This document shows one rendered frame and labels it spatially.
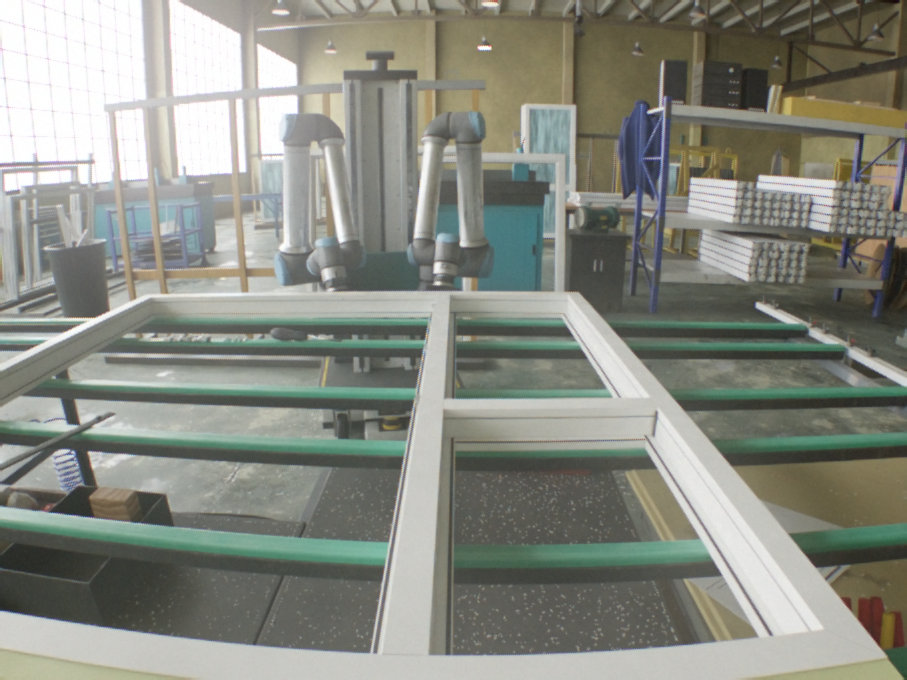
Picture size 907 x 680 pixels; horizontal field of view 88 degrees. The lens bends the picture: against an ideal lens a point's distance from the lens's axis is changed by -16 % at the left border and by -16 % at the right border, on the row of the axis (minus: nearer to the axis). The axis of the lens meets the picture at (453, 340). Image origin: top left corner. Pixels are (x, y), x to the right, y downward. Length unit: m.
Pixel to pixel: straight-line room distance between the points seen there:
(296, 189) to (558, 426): 1.68
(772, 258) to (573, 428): 4.70
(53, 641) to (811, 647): 0.70
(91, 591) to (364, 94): 2.27
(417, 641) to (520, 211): 4.95
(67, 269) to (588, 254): 4.82
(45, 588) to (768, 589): 1.13
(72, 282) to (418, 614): 5.41
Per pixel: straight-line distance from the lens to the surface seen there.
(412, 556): 0.62
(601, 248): 5.21
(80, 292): 5.78
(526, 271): 5.38
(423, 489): 0.73
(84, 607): 1.15
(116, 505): 1.25
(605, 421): 0.99
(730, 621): 1.04
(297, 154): 2.34
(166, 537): 0.84
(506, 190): 5.23
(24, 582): 1.20
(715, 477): 0.82
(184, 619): 1.11
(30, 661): 0.63
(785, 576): 0.67
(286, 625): 1.05
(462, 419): 0.95
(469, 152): 2.37
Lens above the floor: 1.33
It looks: 18 degrees down
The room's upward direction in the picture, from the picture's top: straight up
